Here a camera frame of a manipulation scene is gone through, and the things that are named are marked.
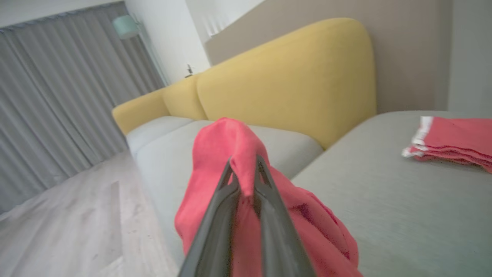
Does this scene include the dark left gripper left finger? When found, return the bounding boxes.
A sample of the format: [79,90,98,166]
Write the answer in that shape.
[178,158,241,277]

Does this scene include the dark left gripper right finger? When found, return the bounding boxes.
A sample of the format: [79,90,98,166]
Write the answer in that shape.
[254,154,316,277]

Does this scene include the red white jersey shirt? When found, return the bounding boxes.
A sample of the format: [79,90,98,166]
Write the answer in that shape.
[174,117,364,277]

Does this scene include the red shorts white stripe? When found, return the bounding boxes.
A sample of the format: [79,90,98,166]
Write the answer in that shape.
[402,115,492,174]

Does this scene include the large grey sofa seat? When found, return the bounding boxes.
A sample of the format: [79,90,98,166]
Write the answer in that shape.
[291,111,492,277]

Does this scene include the small yellow sofa backrest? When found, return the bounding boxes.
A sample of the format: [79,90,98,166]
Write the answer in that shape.
[162,74,209,122]

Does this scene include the yellow sofa armrest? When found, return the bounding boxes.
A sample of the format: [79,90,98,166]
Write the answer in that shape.
[111,89,170,136]

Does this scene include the large yellow sofa backrest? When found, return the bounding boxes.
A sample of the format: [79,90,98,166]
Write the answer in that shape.
[196,17,377,150]

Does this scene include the grey pleated curtain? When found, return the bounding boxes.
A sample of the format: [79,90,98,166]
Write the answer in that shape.
[0,2,166,215]

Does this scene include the mint green floor lamp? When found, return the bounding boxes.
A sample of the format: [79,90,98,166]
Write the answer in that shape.
[112,15,170,87]

